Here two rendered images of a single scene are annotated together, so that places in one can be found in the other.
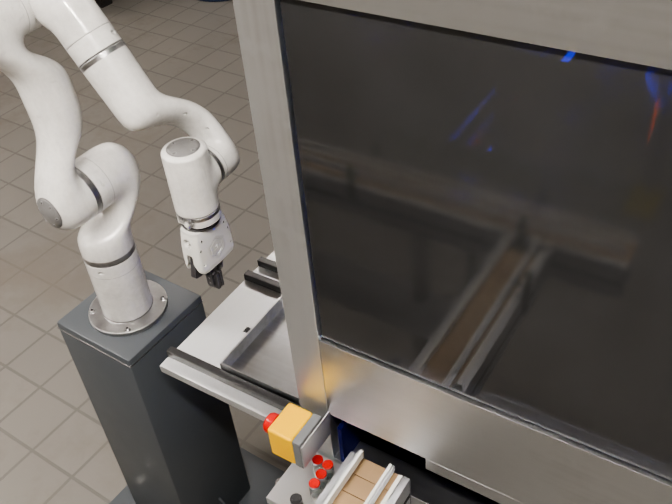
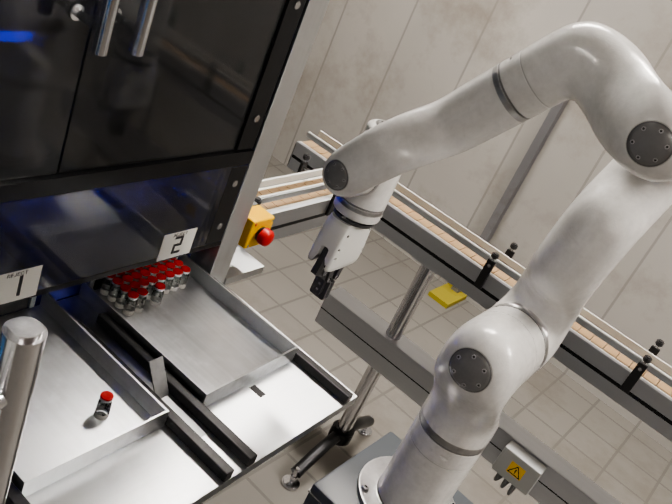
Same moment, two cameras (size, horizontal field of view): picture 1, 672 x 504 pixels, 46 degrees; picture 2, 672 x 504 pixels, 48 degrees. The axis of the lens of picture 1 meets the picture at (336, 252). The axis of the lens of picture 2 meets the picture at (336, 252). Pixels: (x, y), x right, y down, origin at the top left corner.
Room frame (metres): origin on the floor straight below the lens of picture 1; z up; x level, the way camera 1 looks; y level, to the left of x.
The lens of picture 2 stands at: (2.35, 0.05, 1.78)
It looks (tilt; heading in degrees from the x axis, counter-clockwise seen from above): 27 degrees down; 170
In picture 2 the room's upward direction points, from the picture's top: 24 degrees clockwise
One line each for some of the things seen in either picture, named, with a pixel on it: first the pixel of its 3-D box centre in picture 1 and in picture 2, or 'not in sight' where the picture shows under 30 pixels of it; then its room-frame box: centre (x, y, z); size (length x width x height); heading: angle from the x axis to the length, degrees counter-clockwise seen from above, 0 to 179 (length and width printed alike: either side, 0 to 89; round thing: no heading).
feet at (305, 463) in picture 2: not in sight; (336, 441); (0.41, 0.66, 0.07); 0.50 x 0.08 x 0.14; 144
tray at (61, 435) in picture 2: not in sight; (34, 380); (1.43, -0.14, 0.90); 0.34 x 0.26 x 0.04; 54
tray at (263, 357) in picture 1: (319, 355); (190, 322); (1.15, 0.06, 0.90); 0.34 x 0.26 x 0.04; 55
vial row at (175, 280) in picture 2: not in sight; (154, 286); (1.09, -0.03, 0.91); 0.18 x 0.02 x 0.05; 145
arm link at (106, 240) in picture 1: (105, 200); (477, 381); (1.43, 0.49, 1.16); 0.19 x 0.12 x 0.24; 143
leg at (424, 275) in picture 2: not in sight; (381, 356); (0.41, 0.66, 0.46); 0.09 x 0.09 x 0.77; 54
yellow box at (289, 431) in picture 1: (295, 434); (249, 224); (0.88, 0.11, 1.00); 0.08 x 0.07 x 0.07; 54
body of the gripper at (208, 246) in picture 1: (204, 237); (344, 236); (1.20, 0.25, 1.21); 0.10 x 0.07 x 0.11; 144
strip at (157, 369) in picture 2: not in sight; (178, 396); (1.37, 0.08, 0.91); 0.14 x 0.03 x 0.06; 55
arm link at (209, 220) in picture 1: (198, 212); (359, 206); (1.20, 0.25, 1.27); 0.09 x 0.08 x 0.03; 144
